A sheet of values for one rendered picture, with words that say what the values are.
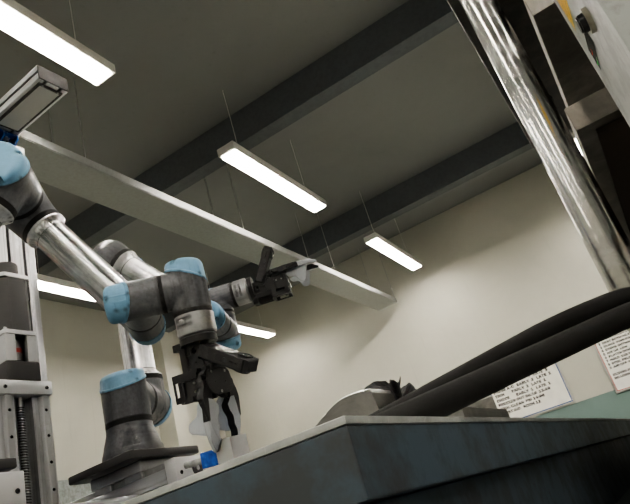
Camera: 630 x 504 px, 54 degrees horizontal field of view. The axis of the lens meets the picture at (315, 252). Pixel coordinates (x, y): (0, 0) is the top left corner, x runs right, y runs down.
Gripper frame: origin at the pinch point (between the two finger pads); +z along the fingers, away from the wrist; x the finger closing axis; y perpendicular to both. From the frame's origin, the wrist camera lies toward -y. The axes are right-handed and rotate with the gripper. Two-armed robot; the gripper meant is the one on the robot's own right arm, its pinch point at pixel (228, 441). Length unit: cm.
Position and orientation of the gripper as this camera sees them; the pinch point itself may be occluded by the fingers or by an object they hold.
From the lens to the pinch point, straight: 117.1
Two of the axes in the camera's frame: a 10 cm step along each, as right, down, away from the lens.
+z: 2.5, 9.3, -2.7
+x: -4.8, -1.3, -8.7
